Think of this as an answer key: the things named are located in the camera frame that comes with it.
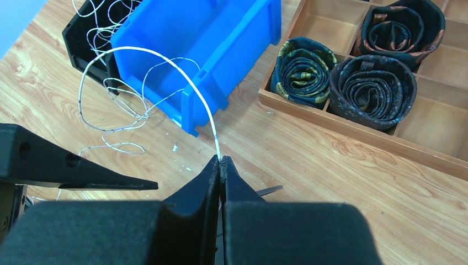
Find white wire cable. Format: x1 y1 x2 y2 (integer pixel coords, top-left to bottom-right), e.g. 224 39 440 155
33 46 222 202

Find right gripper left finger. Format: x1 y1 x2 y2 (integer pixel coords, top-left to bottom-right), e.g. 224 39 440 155
1 157 220 264

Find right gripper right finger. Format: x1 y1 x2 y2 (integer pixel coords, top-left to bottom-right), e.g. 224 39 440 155
220 156 382 264

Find rolled tie dark floral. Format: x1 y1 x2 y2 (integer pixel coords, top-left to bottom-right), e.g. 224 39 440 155
329 55 417 131

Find rolled tie yellow green front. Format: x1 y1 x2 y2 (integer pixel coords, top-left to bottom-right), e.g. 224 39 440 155
270 37 337 109

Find wooden compartment tray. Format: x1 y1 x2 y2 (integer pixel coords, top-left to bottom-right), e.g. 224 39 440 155
259 1 467 179

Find white wires in black bin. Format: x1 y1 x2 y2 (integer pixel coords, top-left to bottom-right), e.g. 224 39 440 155
71 0 141 67

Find blue plastic bin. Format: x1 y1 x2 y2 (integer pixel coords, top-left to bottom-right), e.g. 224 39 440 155
111 1 282 136

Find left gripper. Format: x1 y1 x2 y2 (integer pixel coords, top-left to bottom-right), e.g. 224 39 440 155
0 123 158 242

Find black plastic bin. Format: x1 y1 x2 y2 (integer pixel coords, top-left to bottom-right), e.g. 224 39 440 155
61 0 143 97

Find rolled tie orange pattern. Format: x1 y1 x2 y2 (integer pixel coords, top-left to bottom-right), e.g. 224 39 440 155
352 1 446 70

